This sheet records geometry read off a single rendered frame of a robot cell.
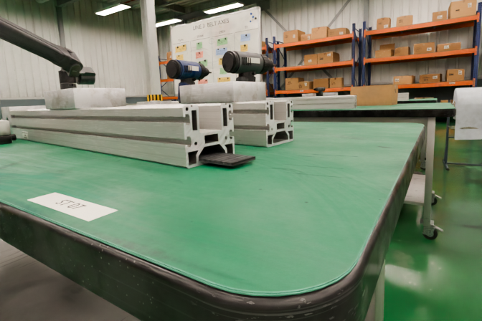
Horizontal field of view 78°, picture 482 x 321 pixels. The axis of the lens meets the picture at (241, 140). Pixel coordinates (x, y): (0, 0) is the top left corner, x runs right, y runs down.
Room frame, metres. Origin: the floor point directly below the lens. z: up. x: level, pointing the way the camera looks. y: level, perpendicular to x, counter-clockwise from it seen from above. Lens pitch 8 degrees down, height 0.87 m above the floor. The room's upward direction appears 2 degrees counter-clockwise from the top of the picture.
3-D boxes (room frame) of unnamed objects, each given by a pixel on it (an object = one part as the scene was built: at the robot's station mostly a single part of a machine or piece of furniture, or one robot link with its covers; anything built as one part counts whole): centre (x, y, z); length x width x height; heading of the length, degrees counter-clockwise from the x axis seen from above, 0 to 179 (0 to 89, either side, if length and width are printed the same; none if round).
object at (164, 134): (0.69, 0.35, 0.82); 0.80 x 0.10 x 0.09; 50
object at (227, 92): (0.67, 0.04, 0.87); 0.16 x 0.11 x 0.07; 50
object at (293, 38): (10.53, -2.68, 1.58); 2.83 x 0.98 x 3.15; 56
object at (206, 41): (4.16, 0.32, 0.97); 1.50 x 0.50 x 1.95; 56
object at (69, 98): (0.69, 0.35, 0.87); 0.16 x 0.11 x 0.07; 50
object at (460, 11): (8.87, -5.17, 1.59); 2.83 x 0.98 x 3.17; 56
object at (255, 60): (0.88, -0.05, 0.89); 0.20 x 0.08 x 0.22; 133
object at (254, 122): (0.83, 0.23, 0.82); 0.80 x 0.10 x 0.09; 50
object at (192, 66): (1.01, 0.15, 0.89); 0.20 x 0.08 x 0.22; 148
